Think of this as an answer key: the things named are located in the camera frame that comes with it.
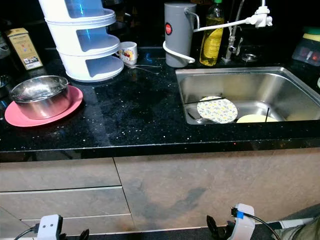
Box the clear plastic container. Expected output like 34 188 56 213
292 37 320 67

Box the shiny steel jug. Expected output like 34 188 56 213
0 32 15 107

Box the white flexible tap hose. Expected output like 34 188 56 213
162 0 274 65

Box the floral patterned plate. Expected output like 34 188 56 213
196 96 239 125

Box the stainless steel sink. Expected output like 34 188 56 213
175 66 320 126

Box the stone-look cabinet door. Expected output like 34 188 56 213
114 148 320 232

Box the pale yellow plate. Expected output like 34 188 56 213
236 114 278 124

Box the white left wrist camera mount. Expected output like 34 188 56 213
37 214 64 240

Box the grey jug with red button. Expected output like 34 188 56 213
163 2 198 69

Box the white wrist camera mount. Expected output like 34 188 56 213
232 203 256 240
37 214 64 240

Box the steel cooking pot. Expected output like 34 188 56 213
10 75 71 120

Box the yellow cardboard box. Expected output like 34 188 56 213
5 28 44 71

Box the yellow oil bottle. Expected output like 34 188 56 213
199 0 226 67

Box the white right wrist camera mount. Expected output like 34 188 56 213
232 203 256 240

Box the round steel counter ring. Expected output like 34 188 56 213
241 53 258 63

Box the small white printed cup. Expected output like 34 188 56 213
118 41 138 66

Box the thin steel spoon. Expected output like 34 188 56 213
125 64 163 75

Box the pink red plate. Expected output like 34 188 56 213
4 85 84 128

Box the small steel bowl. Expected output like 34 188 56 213
195 117 221 125

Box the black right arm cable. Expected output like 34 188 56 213
231 207 283 240

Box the green yellow sponge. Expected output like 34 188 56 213
302 27 320 42

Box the steel faucet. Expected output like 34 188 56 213
224 0 248 63

